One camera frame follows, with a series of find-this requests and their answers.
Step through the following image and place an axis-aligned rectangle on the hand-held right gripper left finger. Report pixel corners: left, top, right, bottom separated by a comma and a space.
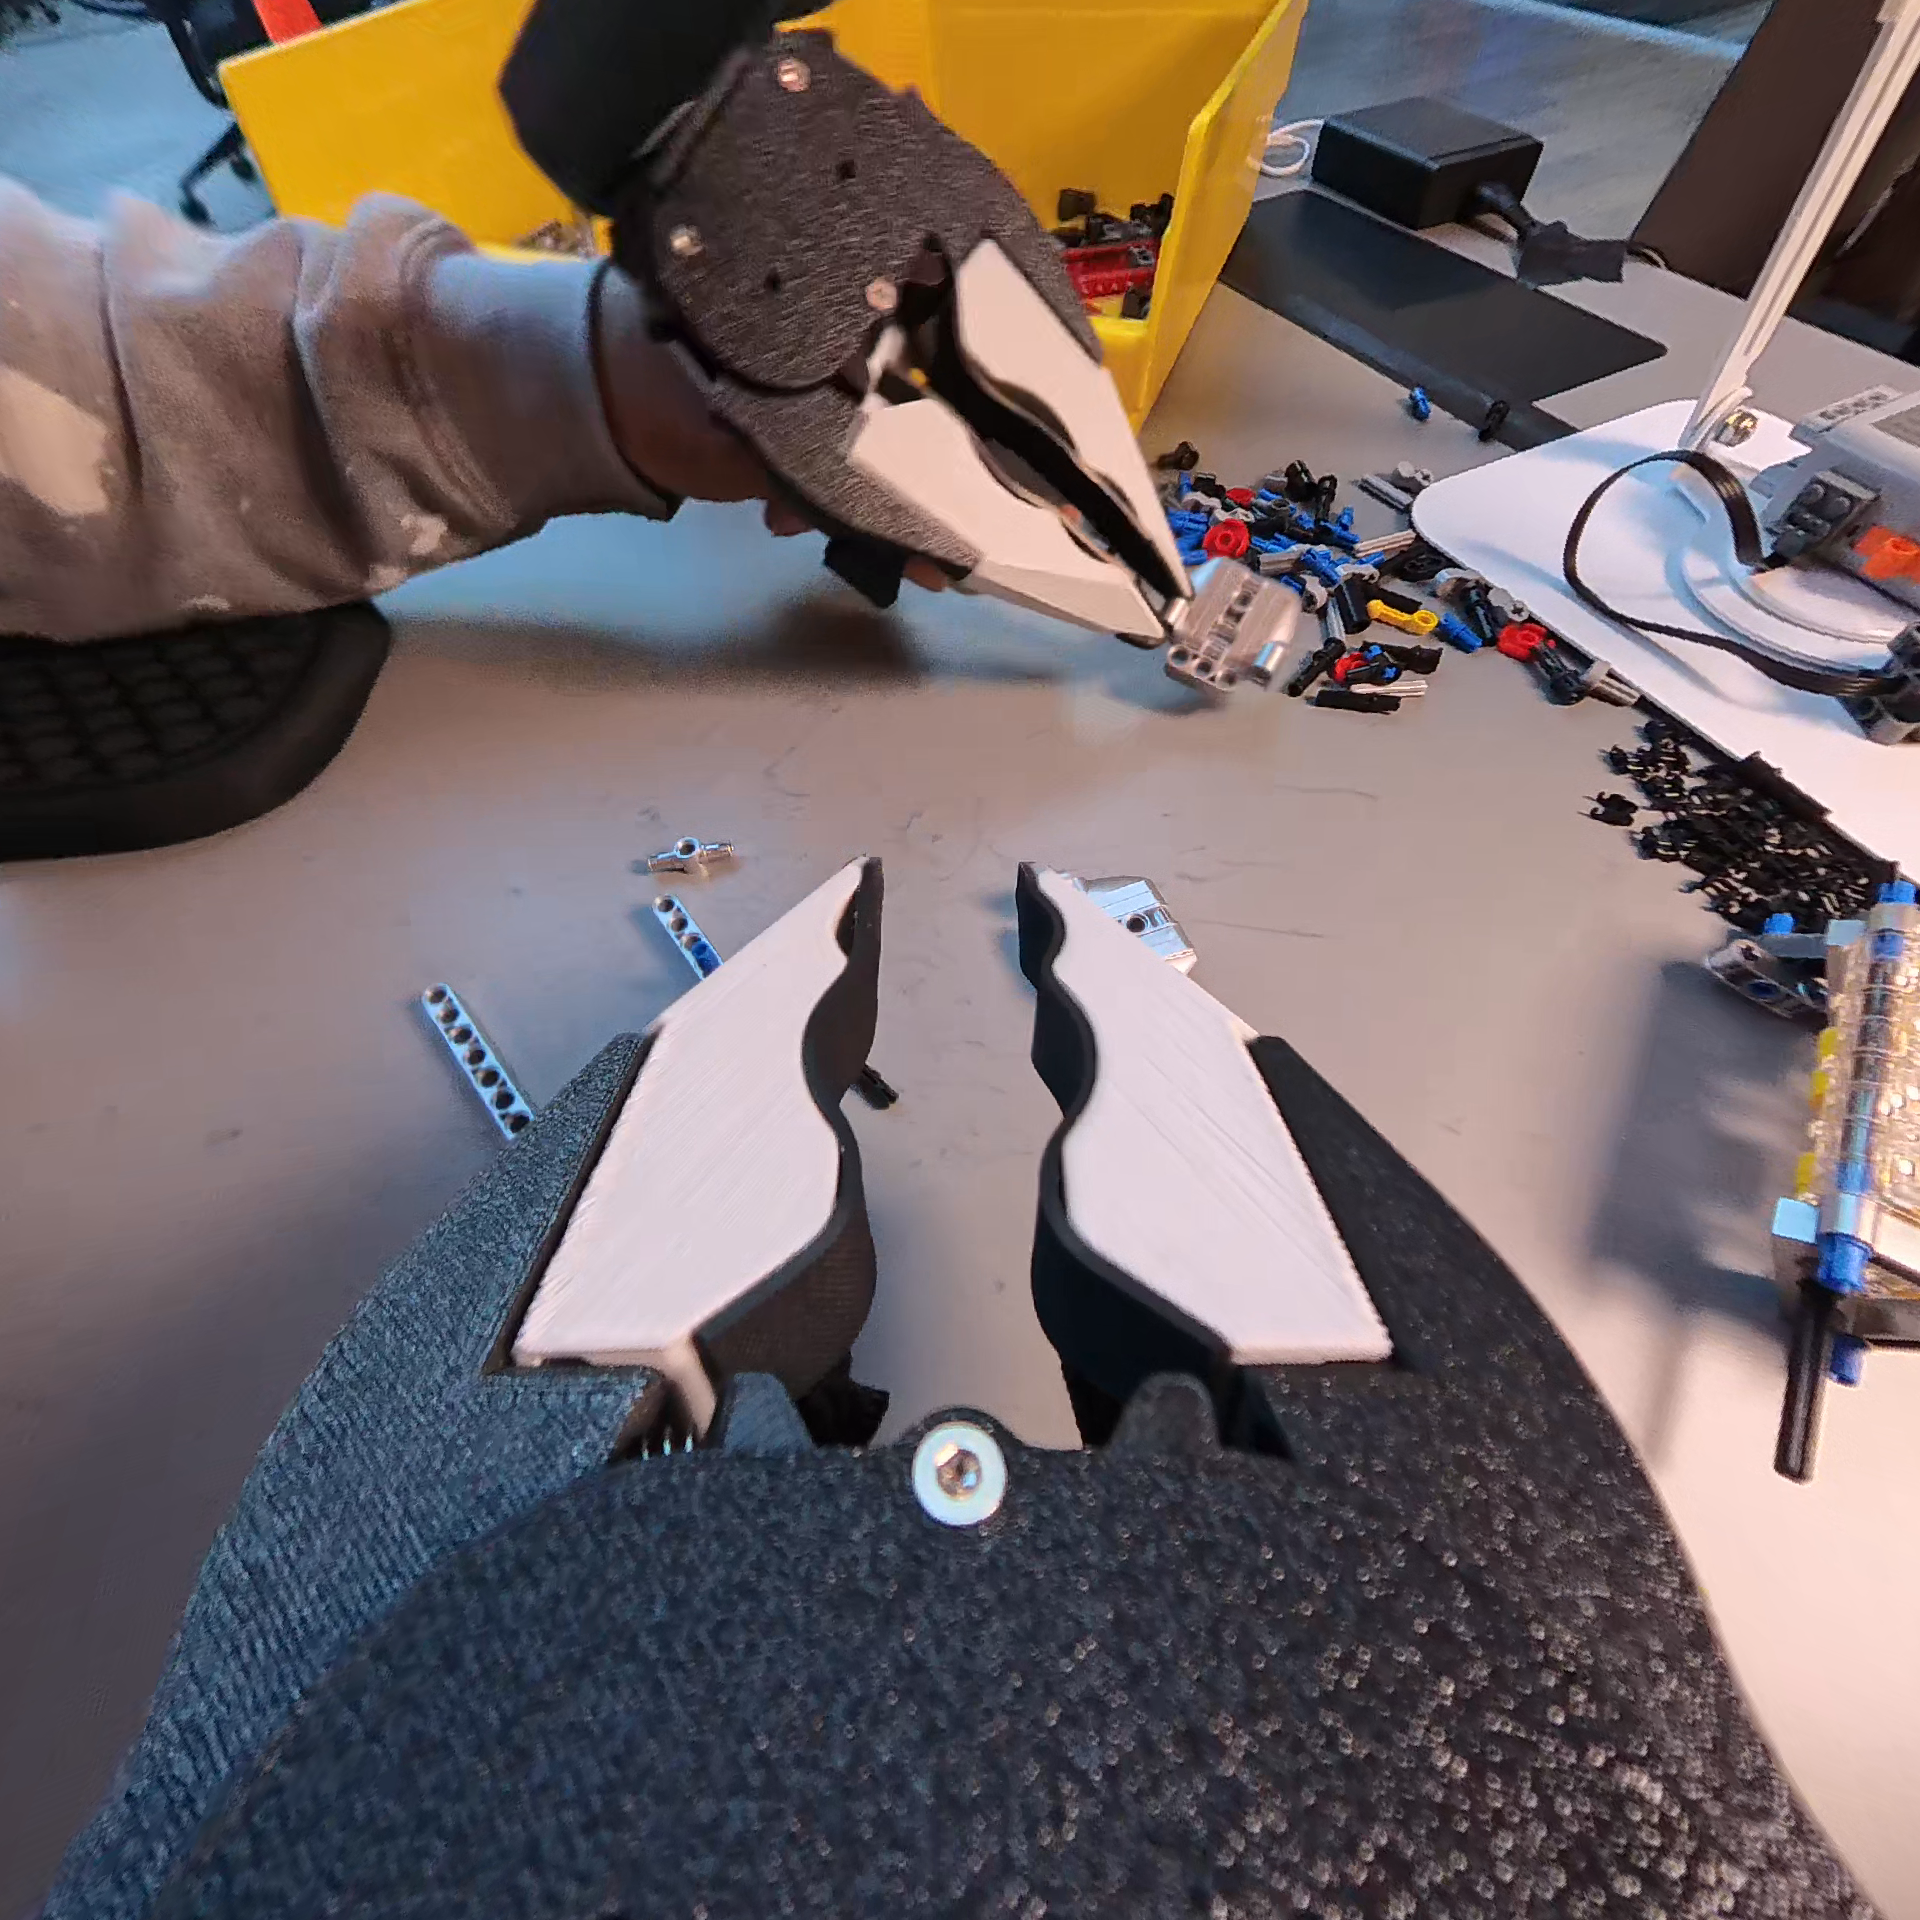
510, 855, 886, 1449

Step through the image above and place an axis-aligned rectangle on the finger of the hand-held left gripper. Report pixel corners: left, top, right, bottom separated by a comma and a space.
843, 398, 1175, 650
935, 238, 1198, 606

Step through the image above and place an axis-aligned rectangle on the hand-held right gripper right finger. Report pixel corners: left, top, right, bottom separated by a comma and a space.
1016, 864, 1397, 1452

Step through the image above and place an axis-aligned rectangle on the silver toy engine block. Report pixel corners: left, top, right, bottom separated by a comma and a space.
1161, 558, 1305, 695
1071, 873, 1201, 977

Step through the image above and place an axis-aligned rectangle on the yellow bin with grey beams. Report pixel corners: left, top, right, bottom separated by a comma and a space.
216, 0, 923, 266

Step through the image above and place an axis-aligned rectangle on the black desk mat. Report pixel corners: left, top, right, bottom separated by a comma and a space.
1219, 187, 1670, 452

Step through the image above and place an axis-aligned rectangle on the pile of black red beams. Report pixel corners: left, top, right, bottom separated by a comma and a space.
1048, 187, 1180, 326

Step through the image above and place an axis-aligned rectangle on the pile of mixed toy pins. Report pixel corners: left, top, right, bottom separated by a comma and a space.
1148, 382, 1643, 713

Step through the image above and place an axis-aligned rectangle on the black power adapter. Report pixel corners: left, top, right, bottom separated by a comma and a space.
1312, 97, 1548, 231

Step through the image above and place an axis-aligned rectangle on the white wooden book stand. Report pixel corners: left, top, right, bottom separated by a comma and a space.
1411, 0, 1920, 873

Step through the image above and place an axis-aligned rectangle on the pile of black pins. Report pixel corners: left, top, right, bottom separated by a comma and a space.
1582, 720, 1899, 934

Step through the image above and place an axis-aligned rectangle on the dark object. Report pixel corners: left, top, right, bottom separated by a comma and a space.
0, 600, 396, 864

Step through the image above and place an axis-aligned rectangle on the grey battery box with motor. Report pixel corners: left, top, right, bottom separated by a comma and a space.
1756, 382, 1920, 602

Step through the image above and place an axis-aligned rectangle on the black adapter cable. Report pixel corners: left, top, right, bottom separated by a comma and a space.
1470, 182, 1629, 289

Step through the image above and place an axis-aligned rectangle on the black motor cable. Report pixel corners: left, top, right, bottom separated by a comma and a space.
1567, 451, 1892, 700

